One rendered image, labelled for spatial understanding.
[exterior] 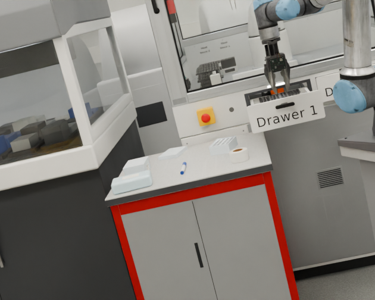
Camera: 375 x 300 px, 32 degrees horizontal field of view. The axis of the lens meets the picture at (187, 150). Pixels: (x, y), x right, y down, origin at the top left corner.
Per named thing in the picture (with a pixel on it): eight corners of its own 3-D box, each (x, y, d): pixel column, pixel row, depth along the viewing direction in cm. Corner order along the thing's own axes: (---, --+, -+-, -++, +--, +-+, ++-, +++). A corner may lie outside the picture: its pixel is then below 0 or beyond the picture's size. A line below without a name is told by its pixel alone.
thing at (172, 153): (177, 158, 273) (175, 154, 273) (158, 160, 277) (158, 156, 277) (187, 149, 285) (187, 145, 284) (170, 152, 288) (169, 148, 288)
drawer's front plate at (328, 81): (387, 87, 279) (383, 62, 276) (321, 102, 282) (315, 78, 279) (387, 86, 280) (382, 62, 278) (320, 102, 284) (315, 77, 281)
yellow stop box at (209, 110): (215, 123, 283) (212, 108, 282) (199, 127, 284) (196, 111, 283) (215, 121, 288) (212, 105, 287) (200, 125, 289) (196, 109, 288)
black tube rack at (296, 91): (307, 111, 261) (303, 96, 260) (264, 121, 263) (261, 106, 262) (301, 102, 283) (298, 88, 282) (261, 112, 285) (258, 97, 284)
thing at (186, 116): (408, 86, 280) (402, 53, 276) (180, 138, 291) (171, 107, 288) (363, 63, 372) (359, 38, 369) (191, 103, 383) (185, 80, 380)
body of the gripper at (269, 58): (268, 74, 241) (261, 42, 238) (266, 71, 249) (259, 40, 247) (288, 69, 240) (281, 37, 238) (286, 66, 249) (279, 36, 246)
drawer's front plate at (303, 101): (325, 117, 252) (320, 90, 249) (252, 134, 255) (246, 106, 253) (325, 116, 253) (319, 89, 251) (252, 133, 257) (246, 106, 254)
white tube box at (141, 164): (147, 176, 255) (143, 163, 254) (125, 181, 256) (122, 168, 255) (151, 167, 267) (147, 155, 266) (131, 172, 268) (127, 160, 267)
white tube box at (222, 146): (230, 152, 259) (228, 143, 258) (211, 156, 262) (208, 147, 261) (237, 144, 270) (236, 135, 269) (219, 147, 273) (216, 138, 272)
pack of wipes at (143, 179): (153, 179, 248) (150, 168, 247) (152, 186, 238) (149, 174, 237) (115, 188, 248) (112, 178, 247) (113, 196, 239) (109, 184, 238)
